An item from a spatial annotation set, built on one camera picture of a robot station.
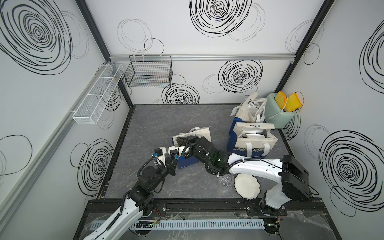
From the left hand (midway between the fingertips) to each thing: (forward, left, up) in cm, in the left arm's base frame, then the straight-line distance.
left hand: (178, 156), depth 76 cm
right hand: (+6, -1, +11) cm, 12 cm away
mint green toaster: (+31, -60, -2) cm, 68 cm away
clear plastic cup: (-7, -27, -14) cm, 31 cm away
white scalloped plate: (-10, -37, -13) cm, 40 cm away
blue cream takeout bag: (+32, -44, +3) cm, 54 cm away
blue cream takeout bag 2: (+5, -35, +10) cm, 37 cm away
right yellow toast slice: (+37, -71, +5) cm, 81 cm away
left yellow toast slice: (+39, -64, +6) cm, 75 cm away
